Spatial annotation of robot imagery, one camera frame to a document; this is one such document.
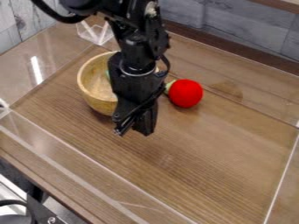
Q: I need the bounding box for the green rectangular stick block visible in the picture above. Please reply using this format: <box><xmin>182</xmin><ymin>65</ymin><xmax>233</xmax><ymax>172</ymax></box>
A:
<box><xmin>105</xmin><ymin>70</ymin><xmax>110</xmax><ymax>81</ymax></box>

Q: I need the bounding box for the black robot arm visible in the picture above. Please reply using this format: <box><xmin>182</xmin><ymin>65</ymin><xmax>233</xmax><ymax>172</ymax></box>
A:
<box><xmin>30</xmin><ymin>0</ymin><xmax>169</xmax><ymax>136</ymax></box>

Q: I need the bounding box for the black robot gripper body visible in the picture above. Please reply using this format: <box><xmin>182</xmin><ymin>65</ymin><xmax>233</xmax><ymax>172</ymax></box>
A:
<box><xmin>106</xmin><ymin>66</ymin><xmax>165</xmax><ymax>137</ymax></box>

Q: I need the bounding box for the black cable under table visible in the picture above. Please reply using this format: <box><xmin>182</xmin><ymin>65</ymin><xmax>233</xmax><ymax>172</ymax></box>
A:
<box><xmin>0</xmin><ymin>199</ymin><xmax>33</xmax><ymax>224</ymax></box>

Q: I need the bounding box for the red toy strawberry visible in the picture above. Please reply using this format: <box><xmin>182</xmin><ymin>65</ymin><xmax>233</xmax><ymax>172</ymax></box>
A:
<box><xmin>164</xmin><ymin>79</ymin><xmax>202</xmax><ymax>109</ymax></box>

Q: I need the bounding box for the light wooden bowl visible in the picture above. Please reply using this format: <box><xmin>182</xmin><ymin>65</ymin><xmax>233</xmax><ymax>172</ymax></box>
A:
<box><xmin>77</xmin><ymin>52</ymin><xmax>117</xmax><ymax>116</ymax></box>

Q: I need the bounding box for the black metal table bracket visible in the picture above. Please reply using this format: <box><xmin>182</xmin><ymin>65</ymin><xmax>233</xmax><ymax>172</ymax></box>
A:
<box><xmin>26</xmin><ymin>186</ymin><xmax>68</xmax><ymax>224</ymax></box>

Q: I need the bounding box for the clear acrylic corner bracket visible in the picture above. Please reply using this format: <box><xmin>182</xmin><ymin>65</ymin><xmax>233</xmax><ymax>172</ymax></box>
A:
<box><xmin>76</xmin><ymin>21</ymin><xmax>113</xmax><ymax>46</ymax></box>

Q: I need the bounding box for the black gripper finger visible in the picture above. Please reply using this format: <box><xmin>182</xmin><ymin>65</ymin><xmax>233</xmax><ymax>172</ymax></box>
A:
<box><xmin>144</xmin><ymin>102</ymin><xmax>158</xmax><ymax>136</ymax></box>
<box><xmin>132</xmin><ymin>116</ymin><xmax>146</xmax><ymax>136</ymax></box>

